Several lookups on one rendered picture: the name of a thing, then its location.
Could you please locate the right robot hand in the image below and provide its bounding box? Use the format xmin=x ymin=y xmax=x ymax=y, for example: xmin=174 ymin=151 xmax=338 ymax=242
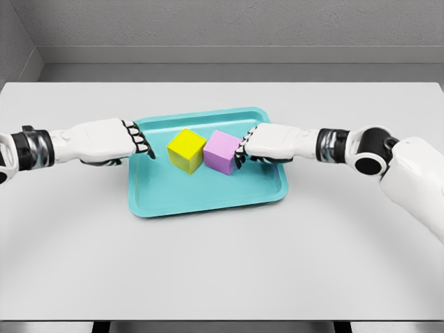
xmin=234 ymin=123 xmax=303 ymax=171

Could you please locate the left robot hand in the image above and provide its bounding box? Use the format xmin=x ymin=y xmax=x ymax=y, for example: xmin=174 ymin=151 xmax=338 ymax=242
xmin=71 ymin=118 xmax=157 ymax=167

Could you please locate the pink cube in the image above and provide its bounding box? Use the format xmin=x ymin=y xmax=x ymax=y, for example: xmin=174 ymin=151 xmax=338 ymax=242
xmin=203 ymin=129 xmax=244 ymax=176

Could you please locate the yellow cube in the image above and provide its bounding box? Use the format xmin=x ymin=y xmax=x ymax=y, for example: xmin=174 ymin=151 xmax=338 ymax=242
xmin=166 ymin=128 xmax=207 ymax=175

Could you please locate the teal plastic tray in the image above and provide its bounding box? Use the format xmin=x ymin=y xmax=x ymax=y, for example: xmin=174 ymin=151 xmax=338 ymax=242
xmin=128 ymin=106 xmax=289 ymax=219

